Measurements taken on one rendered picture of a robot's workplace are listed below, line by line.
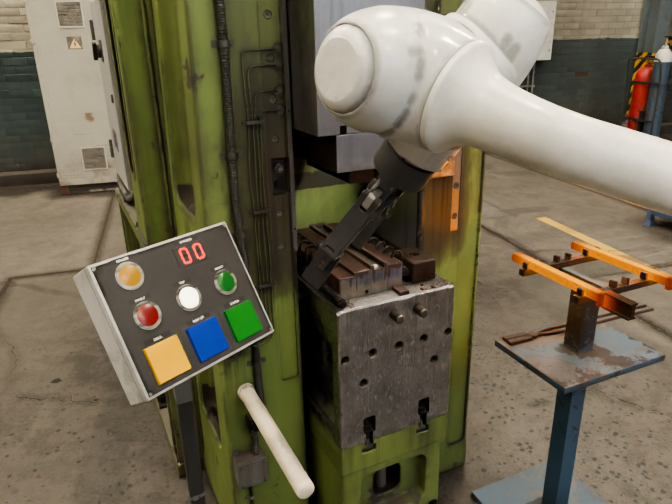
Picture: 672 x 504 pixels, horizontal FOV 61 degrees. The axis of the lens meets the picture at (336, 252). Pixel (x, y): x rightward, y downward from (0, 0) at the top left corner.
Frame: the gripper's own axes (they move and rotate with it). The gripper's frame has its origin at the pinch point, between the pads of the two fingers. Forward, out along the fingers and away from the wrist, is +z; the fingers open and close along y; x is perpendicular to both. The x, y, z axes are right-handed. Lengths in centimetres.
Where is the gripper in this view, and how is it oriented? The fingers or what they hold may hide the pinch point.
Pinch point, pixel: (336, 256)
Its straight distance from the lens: 83.5
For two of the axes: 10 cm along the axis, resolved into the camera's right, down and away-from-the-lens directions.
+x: -7.6, -6.5, 1.1
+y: 4.6, -4.0, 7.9
